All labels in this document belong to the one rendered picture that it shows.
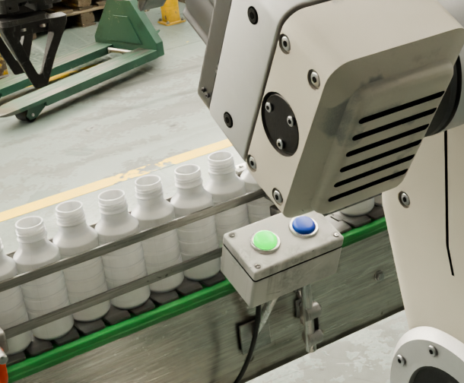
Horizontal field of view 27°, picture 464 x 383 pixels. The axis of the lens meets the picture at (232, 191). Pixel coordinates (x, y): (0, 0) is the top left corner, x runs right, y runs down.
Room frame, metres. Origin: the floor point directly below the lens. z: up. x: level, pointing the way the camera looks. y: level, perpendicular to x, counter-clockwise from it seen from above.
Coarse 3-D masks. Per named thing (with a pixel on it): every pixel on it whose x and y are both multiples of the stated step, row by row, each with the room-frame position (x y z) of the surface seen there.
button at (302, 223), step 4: (300, 216) 1.12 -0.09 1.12; (304, 216) 1.12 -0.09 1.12; (296, 220) 1.11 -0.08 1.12; (300, 220) 1.11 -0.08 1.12; (304, 220) 1.11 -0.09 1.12; (308, 220) 1.11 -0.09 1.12; (312, 220) 1.11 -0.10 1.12; (292, 224) 1.11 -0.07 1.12; (296, 224) 1.10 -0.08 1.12; (300, 224) 1.10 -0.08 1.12; (304, 224) 1.10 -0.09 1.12; (308, 224) 1.10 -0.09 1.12; (312, 224) 1.10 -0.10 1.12; (296, 228) 1.10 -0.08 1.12; (300, 228) 1.10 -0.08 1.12; (304, 228) 1.10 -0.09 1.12; (308, 228) 1.10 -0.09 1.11; (312, 228) 1.10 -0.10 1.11; (300, 232) 1.10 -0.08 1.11; (304, 232) 1.09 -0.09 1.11; (308, 232) 1.10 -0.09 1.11; (312, 232) 1.10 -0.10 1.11
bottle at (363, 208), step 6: (372, 198) 1.35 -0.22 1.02; (360, 204) 1.33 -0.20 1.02; (366, 204) 1.34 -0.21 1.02; (372, 204) 1.35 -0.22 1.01; (342, 210) 1.35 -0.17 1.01; (348, 210) 1.34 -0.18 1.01; (354, 210) 1.33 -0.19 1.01; (360, 210) 1.33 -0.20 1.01; (366, 210) 1.34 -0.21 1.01; (354, 216) 1.34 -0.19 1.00
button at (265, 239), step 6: (258, 234) 1.08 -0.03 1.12; (264, 234) 1.08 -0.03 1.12; (270, 234) 1.08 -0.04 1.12; (258, 240) 1.07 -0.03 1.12; (264, 240) 1.07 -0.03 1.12; (270, 240) 1.07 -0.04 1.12; (276, 240) 1.08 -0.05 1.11; (258, 246) 1.07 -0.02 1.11; (264, 246) 1.07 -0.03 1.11; (270, 246) 1.07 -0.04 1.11
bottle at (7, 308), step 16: (0, 240) 1.09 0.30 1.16; (0, 256) 1.08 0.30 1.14; (0, 272) 1.06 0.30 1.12; (16, 272) 1.08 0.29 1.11; (16, 288) 1.07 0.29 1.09; (0, 304) 1.06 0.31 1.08; (16, 304) 1.07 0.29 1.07; (0, 320) 1.05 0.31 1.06; (16, 320) 1.06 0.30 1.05; (16, 336) 1.06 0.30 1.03; (32, 336) 1.09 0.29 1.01; (16, 352) 1.06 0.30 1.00
